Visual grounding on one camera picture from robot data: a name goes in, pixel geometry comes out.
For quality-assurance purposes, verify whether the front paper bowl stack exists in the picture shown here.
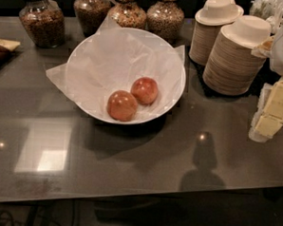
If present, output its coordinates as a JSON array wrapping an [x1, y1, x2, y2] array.
[[202, 15, 271, 96]]

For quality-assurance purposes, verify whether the glass cereal jar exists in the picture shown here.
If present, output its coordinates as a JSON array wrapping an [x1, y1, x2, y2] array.
[[73, 0, 111, 37], [19, 0, 66, 48], [107, 0, 146, 29], [146, 0, 184, 44]]

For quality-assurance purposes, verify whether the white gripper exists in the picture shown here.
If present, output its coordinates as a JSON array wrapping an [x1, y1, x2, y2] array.
[[249, 27, 283, 142]]

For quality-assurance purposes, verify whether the left glass cereal jar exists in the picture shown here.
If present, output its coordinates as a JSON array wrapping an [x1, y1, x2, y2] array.
[[19, 0, 66, 48]]

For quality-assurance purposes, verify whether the white bowl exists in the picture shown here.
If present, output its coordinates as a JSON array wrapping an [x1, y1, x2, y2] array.
[[62, 24, 190, 128]]

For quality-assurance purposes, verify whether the black tray under stacks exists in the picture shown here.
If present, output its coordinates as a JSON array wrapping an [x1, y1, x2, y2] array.
[[190, 60, 280, 99]]

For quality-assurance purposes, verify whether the brown tray at left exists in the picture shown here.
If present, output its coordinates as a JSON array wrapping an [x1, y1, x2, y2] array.
[[0, 39, 21, 66]]

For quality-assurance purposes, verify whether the white paper liner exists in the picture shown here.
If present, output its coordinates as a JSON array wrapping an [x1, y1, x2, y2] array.
[[43, 12, 188, 124]]

